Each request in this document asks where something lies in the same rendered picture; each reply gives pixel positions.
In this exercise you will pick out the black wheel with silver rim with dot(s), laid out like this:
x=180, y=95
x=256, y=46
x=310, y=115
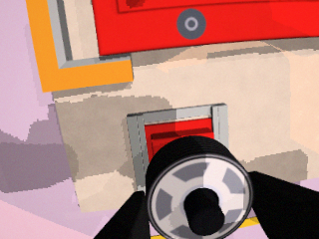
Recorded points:
x=187, y=163

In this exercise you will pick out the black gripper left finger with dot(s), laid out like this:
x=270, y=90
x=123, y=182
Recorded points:
x=131, y=221

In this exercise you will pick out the yellow line marking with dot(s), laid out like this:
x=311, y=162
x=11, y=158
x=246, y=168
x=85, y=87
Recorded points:
x=249, y=222

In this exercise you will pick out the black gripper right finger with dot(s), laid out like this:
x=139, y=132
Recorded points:
x=285, y=210

